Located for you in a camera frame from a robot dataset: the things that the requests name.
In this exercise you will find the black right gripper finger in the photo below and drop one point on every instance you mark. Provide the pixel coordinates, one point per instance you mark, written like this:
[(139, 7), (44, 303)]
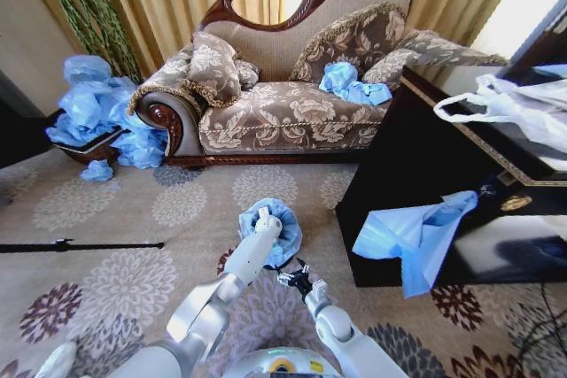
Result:
[(304, 268), (286, 278)]

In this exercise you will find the blue garbage bag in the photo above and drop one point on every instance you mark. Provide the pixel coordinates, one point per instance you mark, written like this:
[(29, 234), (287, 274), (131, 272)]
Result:
[(412, 241), (370, 93), (339, 76), (288, 232)]

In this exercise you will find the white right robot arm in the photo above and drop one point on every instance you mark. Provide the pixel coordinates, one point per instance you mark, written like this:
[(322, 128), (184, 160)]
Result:
[(341, 329)]

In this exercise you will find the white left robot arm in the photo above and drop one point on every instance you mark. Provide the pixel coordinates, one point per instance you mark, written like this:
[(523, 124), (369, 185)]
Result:
[(208, 307)]

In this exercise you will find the unfolded blue garbage bag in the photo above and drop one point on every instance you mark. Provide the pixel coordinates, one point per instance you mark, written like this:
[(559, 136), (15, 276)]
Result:
[(412, 241)]

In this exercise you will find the crumpled blue garbage bag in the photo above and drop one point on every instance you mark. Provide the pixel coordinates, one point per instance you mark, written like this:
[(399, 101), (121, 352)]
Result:
[(339, 76), (370, 93)]

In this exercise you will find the small crumpled blue bag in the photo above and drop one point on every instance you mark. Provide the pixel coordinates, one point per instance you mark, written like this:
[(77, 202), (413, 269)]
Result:
[(97, 171)]

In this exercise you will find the pile of blue garbage bags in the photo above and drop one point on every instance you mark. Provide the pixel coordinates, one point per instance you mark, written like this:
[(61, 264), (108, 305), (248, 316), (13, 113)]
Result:
[(93, 99)]

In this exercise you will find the white plastic carrier bag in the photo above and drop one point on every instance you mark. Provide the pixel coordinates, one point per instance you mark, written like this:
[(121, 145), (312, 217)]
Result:
[(522, 105)]

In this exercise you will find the white robot front shell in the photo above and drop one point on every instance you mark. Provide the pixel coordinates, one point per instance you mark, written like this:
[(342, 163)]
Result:
[(279, 362)]

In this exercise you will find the black cabinet with gold trim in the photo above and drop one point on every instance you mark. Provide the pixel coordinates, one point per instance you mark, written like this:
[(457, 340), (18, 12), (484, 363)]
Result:
[(412, 165)]

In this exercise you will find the thin black pole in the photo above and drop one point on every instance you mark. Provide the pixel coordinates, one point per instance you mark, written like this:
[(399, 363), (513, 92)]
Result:
[(88, 246)]

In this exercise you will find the small floral bolster pillow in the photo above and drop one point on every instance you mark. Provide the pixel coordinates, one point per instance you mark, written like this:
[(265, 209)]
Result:
[(248, 73)]

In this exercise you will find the floral pillow without fringe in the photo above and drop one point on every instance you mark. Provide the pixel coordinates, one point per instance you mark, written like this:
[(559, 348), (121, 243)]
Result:
[(390, 67)]

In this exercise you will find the floral fringed square pillow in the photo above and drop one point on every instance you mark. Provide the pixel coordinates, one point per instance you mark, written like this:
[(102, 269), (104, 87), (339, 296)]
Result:
[(212, 69)]

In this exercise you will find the dark wooden tray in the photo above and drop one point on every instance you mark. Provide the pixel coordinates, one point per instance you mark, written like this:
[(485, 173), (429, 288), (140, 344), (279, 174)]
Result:
[(90, 151)]

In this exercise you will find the large floral fringed pillow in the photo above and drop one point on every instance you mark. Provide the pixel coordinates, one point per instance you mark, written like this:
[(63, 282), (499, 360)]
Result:
[(354, 39)]

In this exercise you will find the dark furniture piece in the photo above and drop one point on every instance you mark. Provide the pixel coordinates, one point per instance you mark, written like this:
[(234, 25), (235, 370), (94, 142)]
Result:
[(20, 130)]

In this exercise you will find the green braided plant stems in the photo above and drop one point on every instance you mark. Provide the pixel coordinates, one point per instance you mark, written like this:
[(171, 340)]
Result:
[(88, 15)]

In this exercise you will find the black flat screen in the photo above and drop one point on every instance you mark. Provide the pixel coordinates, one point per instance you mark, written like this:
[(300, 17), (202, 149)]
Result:
[(542, 37)]

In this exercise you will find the floral chaise sofa wooden frame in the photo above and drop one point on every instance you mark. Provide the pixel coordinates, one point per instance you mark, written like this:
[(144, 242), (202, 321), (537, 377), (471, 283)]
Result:
[(283, 121)]

